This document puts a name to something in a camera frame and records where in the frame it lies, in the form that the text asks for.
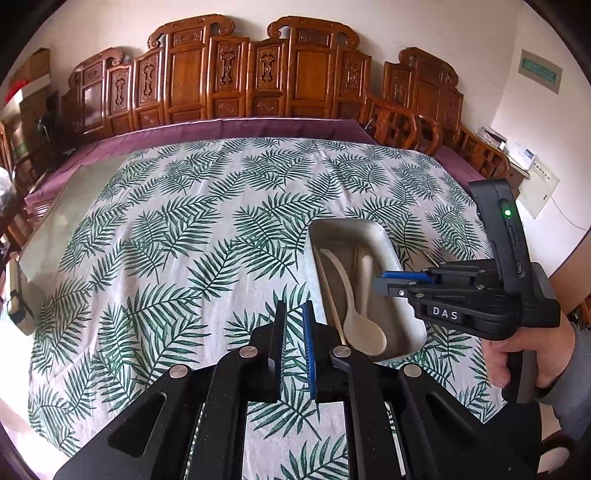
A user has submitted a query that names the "person's dark clothing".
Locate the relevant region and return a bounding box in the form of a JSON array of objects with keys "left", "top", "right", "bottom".
[{"left": 485, "top": 401, "right": 589, "bottom": 480}]

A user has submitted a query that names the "leaf print tablecloth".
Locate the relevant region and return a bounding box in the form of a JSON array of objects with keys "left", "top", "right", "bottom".
[{"left": 28, "top": 136, "right": 509, "bottom": 480}]

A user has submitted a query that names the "person's right forearm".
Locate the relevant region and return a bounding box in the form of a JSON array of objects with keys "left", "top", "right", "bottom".
[{"left": 531, "top": 318, "right": 591, "bottom": 407}]

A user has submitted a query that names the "brown cardboard box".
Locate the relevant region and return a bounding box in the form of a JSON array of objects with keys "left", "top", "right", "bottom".
[{"left": 9, "top": 48, "right": 51, "bottom": 82}]

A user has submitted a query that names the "purple armchair cushion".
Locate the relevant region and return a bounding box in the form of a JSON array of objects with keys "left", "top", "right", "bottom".
[{"left": 431, "top": 147, "right": 485, "bottom": 184}]

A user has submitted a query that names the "purple sofa cushion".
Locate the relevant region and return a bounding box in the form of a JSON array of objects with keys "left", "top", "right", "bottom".
[{"left": 23, "top": 117, "right": 377, "bottom": 208}]

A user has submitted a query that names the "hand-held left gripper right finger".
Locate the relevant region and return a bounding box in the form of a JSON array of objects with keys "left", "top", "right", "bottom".
[{"left": 300, "top": 301, "right": 539, "bottom": 480}]

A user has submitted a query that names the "wooden chopstick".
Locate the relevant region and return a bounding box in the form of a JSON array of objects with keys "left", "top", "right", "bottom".
[{"left": 314, "top": 249, "right": 348, "bottom": 347}]

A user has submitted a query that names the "white box with blue print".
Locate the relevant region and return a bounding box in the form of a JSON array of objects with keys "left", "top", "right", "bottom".
[{"left": 510, "top": 145, "right": 539, "bottom": 169}]

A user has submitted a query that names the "rectangular metal tray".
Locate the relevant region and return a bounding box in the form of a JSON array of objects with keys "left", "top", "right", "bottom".
[{"left": 307, "top": 219, "right": 428, "bottom": 363}]

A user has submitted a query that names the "wooden chair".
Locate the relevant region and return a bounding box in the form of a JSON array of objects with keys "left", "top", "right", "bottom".
[{"left": 0, "top": 120, "right": 29, "bottom": 195}]

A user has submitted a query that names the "white wall panel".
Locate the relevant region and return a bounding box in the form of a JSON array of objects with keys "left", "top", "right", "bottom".
[{"left": 515, "top": 157, "right": 562, "bottom": 220}]

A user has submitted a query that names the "clear plastic bag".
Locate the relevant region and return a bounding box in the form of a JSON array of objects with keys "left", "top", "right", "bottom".
[{"left": 0, "top": 166, "right": 20, "bottom": 219}]

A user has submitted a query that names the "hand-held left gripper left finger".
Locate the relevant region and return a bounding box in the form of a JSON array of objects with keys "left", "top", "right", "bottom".
[{"left": 53, "top": 300, "right": 287, "bottom": 480}]

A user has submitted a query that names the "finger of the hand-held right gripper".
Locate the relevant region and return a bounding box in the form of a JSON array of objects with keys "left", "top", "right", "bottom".
[
  {"left": 372, "top": 278, "right": 505, "bottom": 309},
  {"left": 381, "top": 260, "right": 500, "bottom": 284}
]

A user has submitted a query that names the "person's right hand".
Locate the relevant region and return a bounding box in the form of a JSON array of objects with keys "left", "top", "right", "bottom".
[{"left": 482, "top": 318, "right": 578, "bottom": 393}]

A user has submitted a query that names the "carved wooden sofa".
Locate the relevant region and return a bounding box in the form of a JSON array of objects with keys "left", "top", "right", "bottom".
[{"left": 60, "top": 14, "right": 423, "bottom": 158}]

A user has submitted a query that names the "wooden side table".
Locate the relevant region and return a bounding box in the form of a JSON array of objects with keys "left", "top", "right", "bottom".
[{"left": 505, "top": 154, "right": 533, "bottom": 188}]

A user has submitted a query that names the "white wall cable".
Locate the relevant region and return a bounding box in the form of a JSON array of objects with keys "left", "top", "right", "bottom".
[{"left": 551, "top": 200, "right": 589, "bottom": 232}]

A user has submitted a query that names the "carved wooden armchair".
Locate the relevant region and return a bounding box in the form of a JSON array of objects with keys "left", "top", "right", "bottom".
[{"left": 365, "top": 46, "right": 511, "bottom": 182}]

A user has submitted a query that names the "grey wall box green label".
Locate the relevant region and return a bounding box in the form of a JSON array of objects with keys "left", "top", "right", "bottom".
[{"left": 517, "top": 48, "right": 564, "bottom": 96}]

